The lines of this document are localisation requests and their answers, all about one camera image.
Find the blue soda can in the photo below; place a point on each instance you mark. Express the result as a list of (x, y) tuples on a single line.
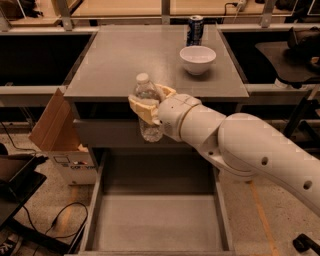
[(195, 30)]

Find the black desk leg frame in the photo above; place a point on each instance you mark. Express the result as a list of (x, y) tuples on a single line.
[(296, 121)]

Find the open grey middle drawer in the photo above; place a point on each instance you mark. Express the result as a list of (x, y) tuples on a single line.
[(156, 203)]

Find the black caster bottom right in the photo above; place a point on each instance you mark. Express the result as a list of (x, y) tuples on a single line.
[(303, 243)]

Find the clear plastic water bottle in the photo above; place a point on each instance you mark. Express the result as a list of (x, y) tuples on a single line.
[(145, 89)]

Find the open cardboard box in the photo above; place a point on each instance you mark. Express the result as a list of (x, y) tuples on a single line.
[(55, 135)]

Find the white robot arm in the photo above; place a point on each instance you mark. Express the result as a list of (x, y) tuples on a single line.
[(240, 144)]

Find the black chair base left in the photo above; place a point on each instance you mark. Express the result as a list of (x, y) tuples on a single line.
[(19, 181)]

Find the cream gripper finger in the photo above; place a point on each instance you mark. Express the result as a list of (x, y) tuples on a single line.
[(165, 91), (146, 109)]

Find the closed grey top drawer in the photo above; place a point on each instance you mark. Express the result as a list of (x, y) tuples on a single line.
[(108, 133)]

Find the grey drawer cabinet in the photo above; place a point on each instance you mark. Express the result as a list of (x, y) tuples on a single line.
[(118, 53)]

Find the white ceramic bowl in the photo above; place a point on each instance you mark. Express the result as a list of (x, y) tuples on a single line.
[(196, 59)]

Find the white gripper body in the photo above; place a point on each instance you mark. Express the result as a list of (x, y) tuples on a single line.
[(174, 115)]

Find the black office chair right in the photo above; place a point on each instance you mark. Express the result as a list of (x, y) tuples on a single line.
[(296, 60)]

